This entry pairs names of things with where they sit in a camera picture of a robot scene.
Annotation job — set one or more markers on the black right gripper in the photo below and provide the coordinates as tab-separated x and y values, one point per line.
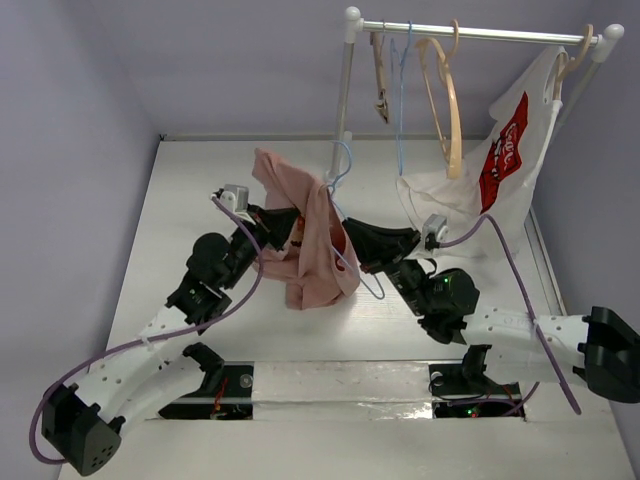
409	246

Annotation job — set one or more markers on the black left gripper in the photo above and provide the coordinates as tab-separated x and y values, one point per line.
271	226

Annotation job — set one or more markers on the pink t shirt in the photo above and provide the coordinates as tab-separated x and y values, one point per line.
318	264

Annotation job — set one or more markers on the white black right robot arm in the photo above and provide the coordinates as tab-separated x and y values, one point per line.
599	351

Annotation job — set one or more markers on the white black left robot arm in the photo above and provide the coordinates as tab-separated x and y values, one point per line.
86	414

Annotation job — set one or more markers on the white t shirt red print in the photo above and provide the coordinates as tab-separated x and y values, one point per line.
500	174

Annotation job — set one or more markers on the beige clip hanger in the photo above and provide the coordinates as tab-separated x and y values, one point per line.
381	105

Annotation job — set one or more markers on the beige hanger under white shirt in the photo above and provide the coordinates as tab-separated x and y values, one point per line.
565	64

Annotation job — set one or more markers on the white clothes rack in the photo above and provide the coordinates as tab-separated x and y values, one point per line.
445	40

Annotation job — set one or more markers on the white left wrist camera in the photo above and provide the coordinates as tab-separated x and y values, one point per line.
234	198

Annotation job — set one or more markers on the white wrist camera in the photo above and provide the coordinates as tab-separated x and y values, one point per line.
434	231
234	198

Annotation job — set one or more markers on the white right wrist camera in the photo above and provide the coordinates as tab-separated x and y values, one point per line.
434	231

